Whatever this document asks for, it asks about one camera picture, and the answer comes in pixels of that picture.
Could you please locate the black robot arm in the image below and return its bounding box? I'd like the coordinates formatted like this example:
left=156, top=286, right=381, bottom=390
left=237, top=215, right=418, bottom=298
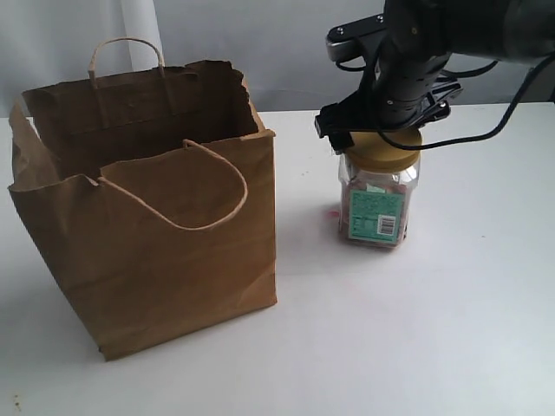
left=315, top=1, right=554, bottom=153

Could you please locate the brown paper bag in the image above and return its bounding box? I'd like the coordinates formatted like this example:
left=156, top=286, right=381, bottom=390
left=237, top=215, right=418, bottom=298
left=9, top=59, right=278, bottom=361

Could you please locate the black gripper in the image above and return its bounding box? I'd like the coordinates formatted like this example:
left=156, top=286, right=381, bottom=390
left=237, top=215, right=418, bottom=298
left=315, top=41, right=462, bottom=154

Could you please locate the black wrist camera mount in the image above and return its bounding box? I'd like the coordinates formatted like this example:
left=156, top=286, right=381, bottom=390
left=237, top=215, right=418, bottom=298
left=326, top=14, right=387, bottom=64

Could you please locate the black cable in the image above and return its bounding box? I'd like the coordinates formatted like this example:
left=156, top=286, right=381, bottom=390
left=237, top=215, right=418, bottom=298
left=336, top=54, right=555, bottom=151

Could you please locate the clear jar yellow lid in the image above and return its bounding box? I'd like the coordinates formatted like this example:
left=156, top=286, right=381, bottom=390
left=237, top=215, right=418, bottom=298
left=338, top=132, right=421, bottom=250

